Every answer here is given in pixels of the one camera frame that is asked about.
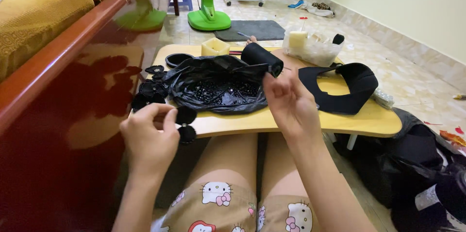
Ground person's left hand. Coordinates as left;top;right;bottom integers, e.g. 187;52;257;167
120;102;181;176

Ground yellow lap table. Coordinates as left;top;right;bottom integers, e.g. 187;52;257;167
128;44;403;139

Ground yellow plastic box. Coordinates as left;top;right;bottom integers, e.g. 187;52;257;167
201;37;231;57

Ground heap of clothes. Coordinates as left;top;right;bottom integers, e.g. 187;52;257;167
287;0;336;18

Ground red wooden bed frame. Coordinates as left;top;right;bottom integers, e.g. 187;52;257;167
0;0;172;232

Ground black round lid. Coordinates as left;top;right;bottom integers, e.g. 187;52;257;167
165;53;194;69

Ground tan cartoon cat shorts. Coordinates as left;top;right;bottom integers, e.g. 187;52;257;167
150;180;322;232

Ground black curved fabric band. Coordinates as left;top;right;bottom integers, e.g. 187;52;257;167
298;62;379;115

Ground clear plastic bag of supplies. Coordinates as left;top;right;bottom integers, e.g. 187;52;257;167
282;29;345;67

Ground black double fabric flower piece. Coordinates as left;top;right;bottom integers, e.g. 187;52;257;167
176;105;198;144

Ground bed with yellow blanket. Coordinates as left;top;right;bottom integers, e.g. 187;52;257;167
0;0;146;84

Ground grey floor mat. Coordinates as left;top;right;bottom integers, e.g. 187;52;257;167
214;19;287;42

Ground large black bag heap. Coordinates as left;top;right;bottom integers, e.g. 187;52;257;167
332;107;466;232

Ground orange scraps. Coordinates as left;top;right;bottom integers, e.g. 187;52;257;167
438;126;466;147

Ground pile of black fabric flowers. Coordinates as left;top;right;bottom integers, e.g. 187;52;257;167
131;65;169;113

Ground small bag of clear beads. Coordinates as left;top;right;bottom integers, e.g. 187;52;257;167
371;88;395;110

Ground heap of black beads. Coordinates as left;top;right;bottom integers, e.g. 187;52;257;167
192;81;260;106

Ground yellow sponge block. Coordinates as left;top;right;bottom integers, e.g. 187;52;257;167
288;30;308;48

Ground green standing fan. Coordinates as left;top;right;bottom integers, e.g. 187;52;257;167
176;0;241;32

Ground person's right hand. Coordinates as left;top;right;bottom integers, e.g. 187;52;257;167
262;68;323;142

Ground white table leg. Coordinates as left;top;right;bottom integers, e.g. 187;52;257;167
345;134;359;151

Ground black plastic bag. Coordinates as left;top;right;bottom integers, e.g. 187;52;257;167
163;55;271;116

